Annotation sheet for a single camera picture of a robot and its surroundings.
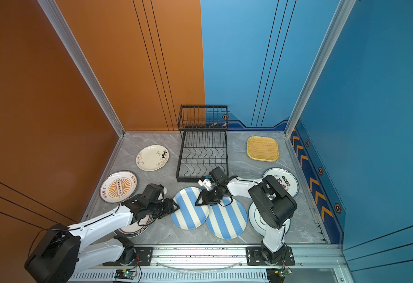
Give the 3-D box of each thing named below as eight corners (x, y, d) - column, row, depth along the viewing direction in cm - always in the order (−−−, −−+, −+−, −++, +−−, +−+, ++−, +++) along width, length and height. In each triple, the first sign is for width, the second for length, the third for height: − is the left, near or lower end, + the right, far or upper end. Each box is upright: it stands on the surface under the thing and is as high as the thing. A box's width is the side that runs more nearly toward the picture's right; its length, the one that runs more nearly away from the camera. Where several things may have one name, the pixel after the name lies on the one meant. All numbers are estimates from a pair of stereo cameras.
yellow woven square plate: (248, 161, 107) (249, 159, 105) (244, 138, 120) (245, 135, 118) (281, 161, 107) (282, 159, 105) (274, 138, 120) (275, 135, 118)
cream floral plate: (133, 171, 103) (132, 169, 101) (141, 146, 115) (140, 144, 113) (166, 171, 103) (165, 169, 101) (171, 146, 115) (170, 144, 113)
